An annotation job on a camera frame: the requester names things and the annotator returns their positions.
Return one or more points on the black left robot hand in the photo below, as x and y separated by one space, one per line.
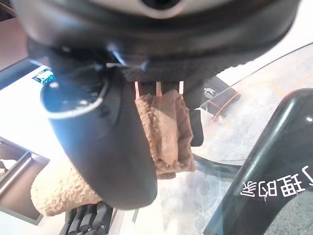
83 222

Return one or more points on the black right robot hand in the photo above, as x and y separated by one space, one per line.
105 147

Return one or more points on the tan terry cloth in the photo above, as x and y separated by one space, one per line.
166 127

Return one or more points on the blue green sticker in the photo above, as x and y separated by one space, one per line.
44 77

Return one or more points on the black bag white logo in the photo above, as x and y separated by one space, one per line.
221 94

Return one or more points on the black glossy frame white lettering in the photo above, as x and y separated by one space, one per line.
269 151

